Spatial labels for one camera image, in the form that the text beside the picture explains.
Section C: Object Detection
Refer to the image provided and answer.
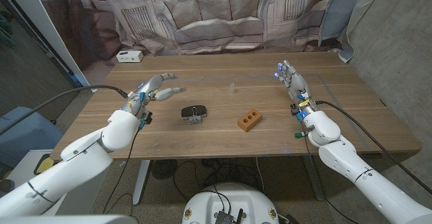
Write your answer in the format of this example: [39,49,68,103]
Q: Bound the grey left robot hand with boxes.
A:
[119,72,187,117]

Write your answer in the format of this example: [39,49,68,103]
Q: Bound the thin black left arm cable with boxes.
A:
[102,128,141,215]

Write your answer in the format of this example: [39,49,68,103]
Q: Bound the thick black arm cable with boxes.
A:
[315,100,432,195]
[0,84,129,136]

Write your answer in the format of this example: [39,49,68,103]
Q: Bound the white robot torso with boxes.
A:
[182,182,280,224]

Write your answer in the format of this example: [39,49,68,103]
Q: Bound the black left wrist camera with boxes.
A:
[140,111,153,130]

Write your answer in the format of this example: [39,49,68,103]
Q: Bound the white power strip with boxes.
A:
[115,50,144,63]

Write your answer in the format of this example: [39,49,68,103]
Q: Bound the silver paper clamp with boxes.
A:
[188,106,203,125]

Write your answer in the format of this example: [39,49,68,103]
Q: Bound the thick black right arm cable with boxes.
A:
[315,100,432,195]

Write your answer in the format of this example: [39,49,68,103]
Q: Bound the grey table leg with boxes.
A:
[302,155,325,202]

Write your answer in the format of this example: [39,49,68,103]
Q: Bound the white table leg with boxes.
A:
[132,159,152,206]

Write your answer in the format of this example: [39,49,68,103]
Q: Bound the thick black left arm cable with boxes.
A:
[0,84,129,136]

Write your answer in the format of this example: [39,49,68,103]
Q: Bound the black torso electronics module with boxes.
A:
[214,208,244,224]

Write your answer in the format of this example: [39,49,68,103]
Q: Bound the printed sofa backdrop cloth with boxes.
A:
[32,0,389,83]

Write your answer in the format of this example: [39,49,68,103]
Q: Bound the yellow pad with black rim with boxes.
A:
[33,156,55,176]

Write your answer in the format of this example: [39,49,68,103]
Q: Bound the black board eraser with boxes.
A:
[181,105,207,119]

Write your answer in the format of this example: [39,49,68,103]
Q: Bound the brown block with holes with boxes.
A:
[237,108,263,133]

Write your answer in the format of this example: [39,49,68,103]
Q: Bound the black round fan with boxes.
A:
[151,159,178,180]

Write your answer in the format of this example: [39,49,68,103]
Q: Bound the blue bin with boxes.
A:
[0,106,65,167]

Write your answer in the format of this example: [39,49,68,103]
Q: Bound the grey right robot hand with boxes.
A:
[273,59,320,115]

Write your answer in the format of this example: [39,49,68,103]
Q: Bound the white pillar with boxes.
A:
[0,0,91,88]

